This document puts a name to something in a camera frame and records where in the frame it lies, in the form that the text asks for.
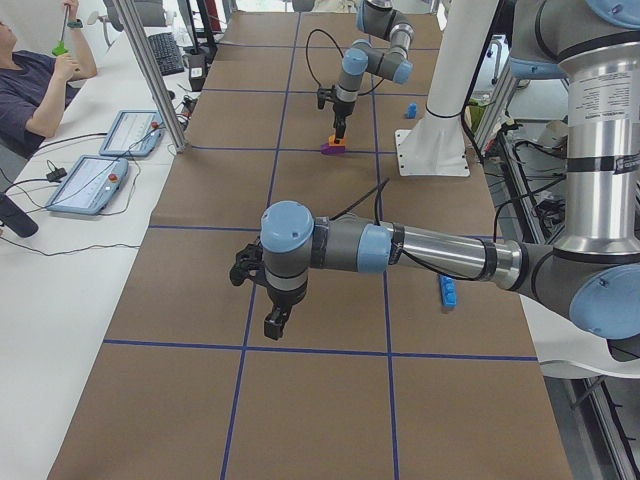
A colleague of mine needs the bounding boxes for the orange trapezoid block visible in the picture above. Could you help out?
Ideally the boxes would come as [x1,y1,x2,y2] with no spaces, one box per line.
[327,134,346,147]

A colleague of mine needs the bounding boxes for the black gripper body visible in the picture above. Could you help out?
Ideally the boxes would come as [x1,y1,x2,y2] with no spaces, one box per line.
[265,283,306,320]
[332,92,356,119]

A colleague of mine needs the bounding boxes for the green handheld controller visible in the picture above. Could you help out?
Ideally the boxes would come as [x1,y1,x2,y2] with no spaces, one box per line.
[51,41,68,56]

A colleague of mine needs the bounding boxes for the teach pendant tablet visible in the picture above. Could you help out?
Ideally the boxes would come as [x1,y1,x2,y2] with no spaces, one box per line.
[99,110,163,157]
[45,155,129,216]

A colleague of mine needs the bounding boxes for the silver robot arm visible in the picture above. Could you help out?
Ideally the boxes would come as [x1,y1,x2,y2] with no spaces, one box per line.
[328,1,414,145]
[259,1,639,340]

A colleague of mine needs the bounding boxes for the far teach pendant tablet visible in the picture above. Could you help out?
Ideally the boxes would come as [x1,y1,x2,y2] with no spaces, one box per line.
[99,110,163,157]

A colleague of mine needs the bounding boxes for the white central pillar base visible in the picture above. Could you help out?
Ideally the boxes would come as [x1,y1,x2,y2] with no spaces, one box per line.
[397,1,472,177]

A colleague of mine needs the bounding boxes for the small blue block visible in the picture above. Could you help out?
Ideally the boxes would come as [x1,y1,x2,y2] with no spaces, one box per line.
[405,103,418,119]

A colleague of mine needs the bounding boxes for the aluminium frame post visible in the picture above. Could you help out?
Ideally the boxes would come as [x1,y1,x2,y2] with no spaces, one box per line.
[114,0,187,153]

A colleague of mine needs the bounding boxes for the purple trapezoid block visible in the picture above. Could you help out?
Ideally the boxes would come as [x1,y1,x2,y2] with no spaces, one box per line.
[320,143,346,155]

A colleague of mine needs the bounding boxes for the long blue block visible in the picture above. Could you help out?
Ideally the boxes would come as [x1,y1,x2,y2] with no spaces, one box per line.
[438,274,458,309]

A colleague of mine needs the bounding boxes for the black keyboard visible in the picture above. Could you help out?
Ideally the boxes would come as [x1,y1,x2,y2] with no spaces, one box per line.
[147,32,184,76]

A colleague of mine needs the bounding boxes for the near teach pendant tablet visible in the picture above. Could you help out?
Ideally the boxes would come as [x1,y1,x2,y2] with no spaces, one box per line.
[45,155,129,216]

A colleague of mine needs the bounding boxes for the seated person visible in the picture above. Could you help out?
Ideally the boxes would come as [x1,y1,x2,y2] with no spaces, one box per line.
[1,1,97,159]

